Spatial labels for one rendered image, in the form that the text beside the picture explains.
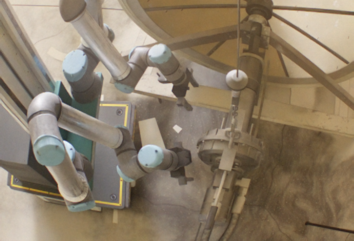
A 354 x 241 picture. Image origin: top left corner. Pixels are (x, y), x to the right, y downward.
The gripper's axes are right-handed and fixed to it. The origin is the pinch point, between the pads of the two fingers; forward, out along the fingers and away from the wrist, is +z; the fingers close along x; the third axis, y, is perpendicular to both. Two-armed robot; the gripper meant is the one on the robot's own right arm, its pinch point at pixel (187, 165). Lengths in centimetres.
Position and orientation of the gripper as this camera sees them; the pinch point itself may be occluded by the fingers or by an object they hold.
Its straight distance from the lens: 194.9
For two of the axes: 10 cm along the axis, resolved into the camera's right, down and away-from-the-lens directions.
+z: 4.6, 2.4, 8.5
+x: 1.2, 9.4, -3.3
